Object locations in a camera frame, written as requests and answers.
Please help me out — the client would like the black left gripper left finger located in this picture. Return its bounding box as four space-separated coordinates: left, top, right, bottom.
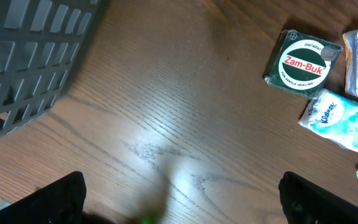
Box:
0 171 86 224

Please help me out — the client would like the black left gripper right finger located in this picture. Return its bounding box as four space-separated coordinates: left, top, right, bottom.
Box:
278 171 358 224

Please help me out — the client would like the white teal Kleenex tissue pack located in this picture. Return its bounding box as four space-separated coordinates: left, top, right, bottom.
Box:
299 89 358 152

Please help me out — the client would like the grey plastic mesh basket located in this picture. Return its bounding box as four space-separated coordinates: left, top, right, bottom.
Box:
0 0 105 137

